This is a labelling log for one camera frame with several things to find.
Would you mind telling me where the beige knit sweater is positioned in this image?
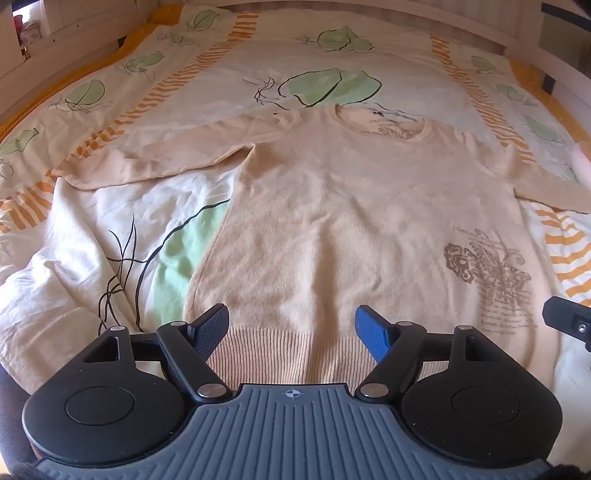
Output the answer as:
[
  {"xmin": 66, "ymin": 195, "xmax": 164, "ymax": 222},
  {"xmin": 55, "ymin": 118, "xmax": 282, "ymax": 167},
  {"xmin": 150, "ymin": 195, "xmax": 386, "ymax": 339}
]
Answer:
[{"xmin": 52, "ymin": 104, "xmax": 591, "ymax": 394}]

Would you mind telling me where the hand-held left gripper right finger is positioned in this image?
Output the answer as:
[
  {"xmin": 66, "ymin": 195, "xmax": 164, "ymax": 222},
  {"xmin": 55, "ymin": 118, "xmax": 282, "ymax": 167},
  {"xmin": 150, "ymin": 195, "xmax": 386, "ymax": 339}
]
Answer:
[{"xmin": 354, "ymin": 305, "xmax": 496, "ymax": 400}]

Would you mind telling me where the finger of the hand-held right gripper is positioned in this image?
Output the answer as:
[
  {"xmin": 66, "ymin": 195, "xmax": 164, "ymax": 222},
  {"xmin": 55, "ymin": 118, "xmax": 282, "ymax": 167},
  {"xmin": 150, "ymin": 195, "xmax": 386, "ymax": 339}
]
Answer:
[{"xmin": 543, "ymin": 296, "xmax": 591, "ymax": 352}]

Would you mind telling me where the leaf print duvet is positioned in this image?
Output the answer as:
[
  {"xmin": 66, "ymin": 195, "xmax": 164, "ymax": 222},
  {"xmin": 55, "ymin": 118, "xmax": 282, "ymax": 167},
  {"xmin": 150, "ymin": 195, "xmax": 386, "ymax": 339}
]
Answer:
[{"xmin": 0, "ymin": 4, "xmax": 591, "ymax": 416}]

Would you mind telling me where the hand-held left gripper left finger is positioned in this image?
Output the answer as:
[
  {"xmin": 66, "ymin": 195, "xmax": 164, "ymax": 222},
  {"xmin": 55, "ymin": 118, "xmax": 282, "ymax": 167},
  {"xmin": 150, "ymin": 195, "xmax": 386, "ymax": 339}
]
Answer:
[{"xmin": 83, "ymin": 303, "xmax": 234, "ymax": 401}]

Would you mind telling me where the pale pink soft object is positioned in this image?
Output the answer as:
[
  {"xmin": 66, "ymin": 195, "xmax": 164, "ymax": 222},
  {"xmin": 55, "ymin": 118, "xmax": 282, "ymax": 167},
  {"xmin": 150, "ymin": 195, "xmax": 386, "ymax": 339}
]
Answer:
[{"xmin": 571, "ymin": 142, "xmax": 591, "ymax": 186}]

